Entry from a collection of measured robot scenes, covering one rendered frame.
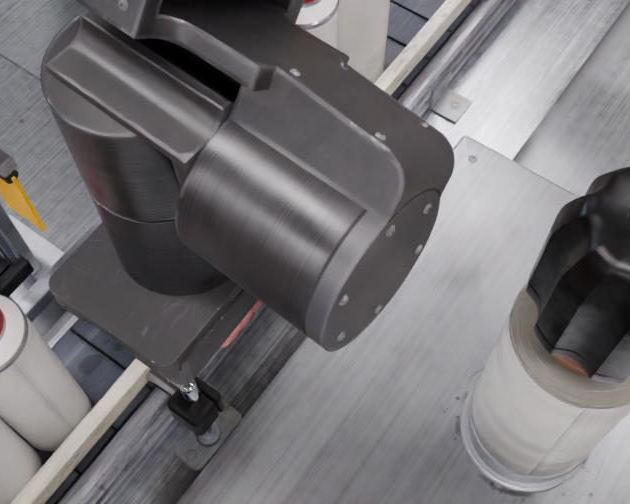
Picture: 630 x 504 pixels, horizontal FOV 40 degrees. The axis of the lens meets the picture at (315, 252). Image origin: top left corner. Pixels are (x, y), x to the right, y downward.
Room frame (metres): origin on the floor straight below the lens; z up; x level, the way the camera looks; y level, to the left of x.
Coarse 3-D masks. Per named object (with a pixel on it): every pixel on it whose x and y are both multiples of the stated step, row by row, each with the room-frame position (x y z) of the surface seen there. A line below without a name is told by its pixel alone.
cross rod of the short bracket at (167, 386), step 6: (150, 372) 0.22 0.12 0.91; (150, 378) 0.21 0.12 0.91; (156, 378) 0.21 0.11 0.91; (162, 378) 0.21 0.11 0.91; (156, 384) 0.21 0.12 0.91; (162, 384) 0.21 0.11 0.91; (168, 384) 0.21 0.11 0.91; (174, 384) 0.21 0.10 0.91; (162, 390) 0.20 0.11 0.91; (168, 390) 0.20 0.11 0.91; (174, 390) 0.20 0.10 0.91
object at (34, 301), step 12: (84, 240) 0.30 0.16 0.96; (72, 252) 0.29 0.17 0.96; (60, 264) 0.28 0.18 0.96; (48, 276) 0.27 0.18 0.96; (36, 288) 0.26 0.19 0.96; (48, 288) 0.26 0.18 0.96; (24, 300) 0.25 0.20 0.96; (36, 300) 0.25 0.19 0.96; (48, 300) 0.26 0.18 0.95; (24, 312) 0.24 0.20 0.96; (36, 312) 0.25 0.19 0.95
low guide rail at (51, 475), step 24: (456, 0) 0.56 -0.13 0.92; (432, 24) 0.53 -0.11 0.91; (408, 48) 0.50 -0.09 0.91; (384, 72) 0.48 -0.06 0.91; (408, 72) 0.49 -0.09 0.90; (120, 384) 0.21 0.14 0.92; (144, 384) 0.21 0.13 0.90; (96, 408) 0.19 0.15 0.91; (120, 408) 0.19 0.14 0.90; (72, 432) 0.17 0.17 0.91; (96, 432) 0.17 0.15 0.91; (72, 456) 0.16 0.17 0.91; (48, 480) 0.14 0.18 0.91
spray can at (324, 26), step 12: (312, 0) 0.43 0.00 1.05; (324, 0) 0.43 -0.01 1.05; (336, 0) 0.44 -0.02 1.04; (300, 12) 0.42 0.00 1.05; (312, 12) 0.42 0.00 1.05; (324, 12) 0.43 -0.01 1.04; (336, 12) 0.43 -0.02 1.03; (300, 24) 0.42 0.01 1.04; (312, 24) 0.42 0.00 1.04; (324, 24) 0.42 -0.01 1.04; (336, 24) 0.43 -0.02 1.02; (324, 36) 0.42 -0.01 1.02; (336, 36) 0.43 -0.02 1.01; (336, 48) 0.43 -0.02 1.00
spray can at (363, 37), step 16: (352, 0) 0.48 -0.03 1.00; (368, 0) 0.48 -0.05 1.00; (384, 0) 0.49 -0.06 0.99; (352, 16) 0.48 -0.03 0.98; (368, 16) 0.48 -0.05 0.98; (384, 16) 0.49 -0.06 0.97; (352, 32) 0.48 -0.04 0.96; (368, 32) 0.48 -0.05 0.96; (384, 32) 0.49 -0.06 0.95; (352, 48) 0.48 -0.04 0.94; (368, 48) 0.48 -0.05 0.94; (384, 48) 0.49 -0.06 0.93; (352, 64) 0.48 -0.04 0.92; (368, 64) 0.48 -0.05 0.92; (384, 64) 0.50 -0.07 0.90
